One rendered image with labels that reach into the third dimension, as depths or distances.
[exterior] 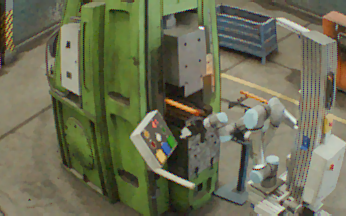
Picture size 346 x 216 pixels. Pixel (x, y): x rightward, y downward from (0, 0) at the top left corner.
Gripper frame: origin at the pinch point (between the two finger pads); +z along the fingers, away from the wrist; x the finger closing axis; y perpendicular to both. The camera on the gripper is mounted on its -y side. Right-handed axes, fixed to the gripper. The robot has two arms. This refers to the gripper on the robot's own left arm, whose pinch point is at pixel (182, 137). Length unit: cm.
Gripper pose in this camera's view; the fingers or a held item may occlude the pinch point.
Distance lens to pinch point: 375.9
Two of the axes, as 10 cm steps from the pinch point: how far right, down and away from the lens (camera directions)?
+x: -3.2, 4.4, -8.4
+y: -5.0, -8.3, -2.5
